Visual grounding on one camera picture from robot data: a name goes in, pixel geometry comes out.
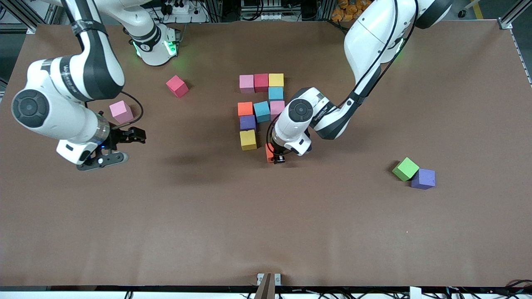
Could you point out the orange foam cube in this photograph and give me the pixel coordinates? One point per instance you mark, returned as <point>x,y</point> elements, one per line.
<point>245,109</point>
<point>269,153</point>

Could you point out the white power strip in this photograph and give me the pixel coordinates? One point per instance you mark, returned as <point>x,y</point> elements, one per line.
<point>272,17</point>
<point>181,9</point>

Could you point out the small black caster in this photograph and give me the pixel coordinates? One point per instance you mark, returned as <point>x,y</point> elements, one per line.
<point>460,13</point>

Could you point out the tan camera post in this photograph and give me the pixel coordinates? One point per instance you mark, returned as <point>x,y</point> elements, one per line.
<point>266,290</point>

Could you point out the purple foam cube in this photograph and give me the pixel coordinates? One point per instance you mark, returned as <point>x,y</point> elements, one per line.
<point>247,122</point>
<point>423,179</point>

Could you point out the white metal bracket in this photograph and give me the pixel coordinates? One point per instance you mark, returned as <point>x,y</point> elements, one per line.
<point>278,279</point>

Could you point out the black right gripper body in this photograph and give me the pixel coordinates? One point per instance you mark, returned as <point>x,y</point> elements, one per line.
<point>116,138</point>

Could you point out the red foam cube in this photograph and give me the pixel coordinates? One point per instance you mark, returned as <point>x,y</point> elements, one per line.
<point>177,86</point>
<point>262,82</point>

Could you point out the yellow foam cube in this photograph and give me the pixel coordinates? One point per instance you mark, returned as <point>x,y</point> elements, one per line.
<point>276,79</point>
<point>248,139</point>

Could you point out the cyan foam cube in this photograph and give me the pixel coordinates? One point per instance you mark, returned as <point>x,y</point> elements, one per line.
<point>262,111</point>
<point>276,93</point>

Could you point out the pink foam cube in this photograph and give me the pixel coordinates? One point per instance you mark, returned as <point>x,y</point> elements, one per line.
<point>247,83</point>
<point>121,111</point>
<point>276,108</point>

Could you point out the green foam cube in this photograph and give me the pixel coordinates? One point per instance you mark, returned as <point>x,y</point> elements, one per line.
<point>405,169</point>

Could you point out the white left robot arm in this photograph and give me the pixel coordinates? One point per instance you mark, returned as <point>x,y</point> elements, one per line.
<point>291,124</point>

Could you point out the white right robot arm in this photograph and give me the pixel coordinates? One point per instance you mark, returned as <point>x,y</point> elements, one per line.
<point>62,120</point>

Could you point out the orange snack bag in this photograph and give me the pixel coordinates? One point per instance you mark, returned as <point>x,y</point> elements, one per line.
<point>341,11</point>

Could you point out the aluminium frame profile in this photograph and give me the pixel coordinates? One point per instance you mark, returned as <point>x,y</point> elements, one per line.
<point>29,25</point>
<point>509,20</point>

